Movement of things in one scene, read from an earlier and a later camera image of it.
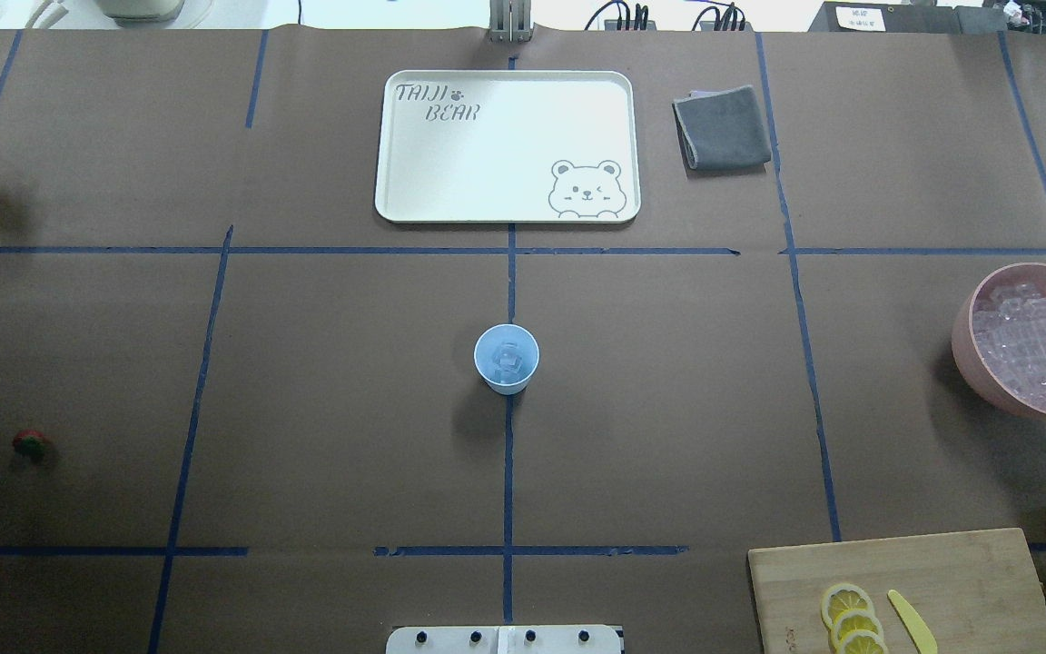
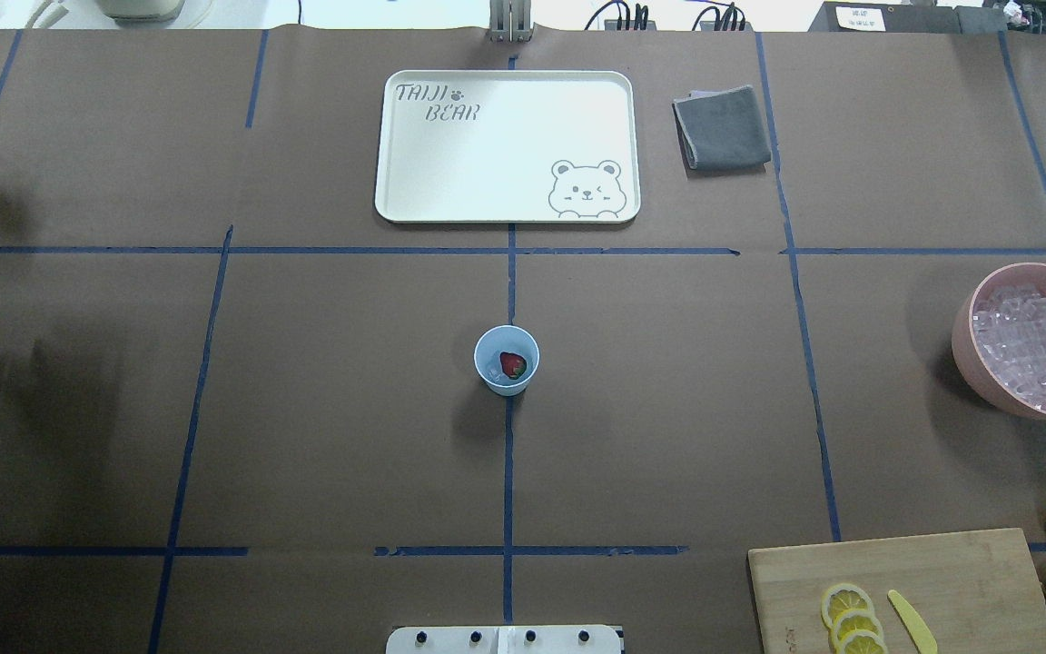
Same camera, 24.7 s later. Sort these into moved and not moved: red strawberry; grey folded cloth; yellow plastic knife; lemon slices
Moved: red strawberry
Not moved: grey folded cloth; lemon slices; yellow plastic knife
